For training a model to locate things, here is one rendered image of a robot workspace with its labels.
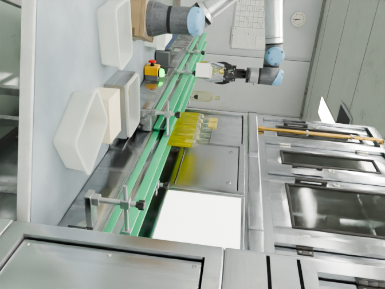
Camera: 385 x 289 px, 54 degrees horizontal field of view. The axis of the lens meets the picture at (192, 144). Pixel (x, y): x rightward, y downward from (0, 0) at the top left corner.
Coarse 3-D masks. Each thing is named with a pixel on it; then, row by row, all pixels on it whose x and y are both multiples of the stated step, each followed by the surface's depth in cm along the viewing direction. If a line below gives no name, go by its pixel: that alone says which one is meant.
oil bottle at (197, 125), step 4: (176, 120) 185; (180, 120) 185; (176, 124) 181; (180, 124) 181; (184, 124) 181; (188, 124) 181; (192, 124) 182; (196, 124) 182; (200, 124) 183; (200, 128) 181
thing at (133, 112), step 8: (136, 80) 152; (128, 88) 138; (136, 88) 154; (136, 96) 155; (128, 104) 140; (136, 104) 157; (128, 112) 142; (136, 112) 159; (128, 120) 143; (136, 120) 160; (128, 128) 145; (128, 136) 147
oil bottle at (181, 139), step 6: (174, 132) 173; (180, 132) 174; (186, 132) 174; (192, 132) 174; (174, 138) 172; (180, 138) 171; (186, 138) 171; (192, 138) 170; (198, 138) 172; (168, 144) 174; (174, 144) 173; (180, 144) 173; (186, 144) 172; (192, 144) 172
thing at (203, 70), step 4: (200, 64) 167; (204, 64) 167; (208, 64) 167; (196, 68) 168; (200, 68) 167; (204, 68) 167; (208, 68) 167; (212, 68) 190; (196, 72) 168; (200, 72) 168; (204, 72) 167; (208, 72) 167; (196, 76) 170; (200, 76) 168; (204, 76) 168; (208, 76) 168
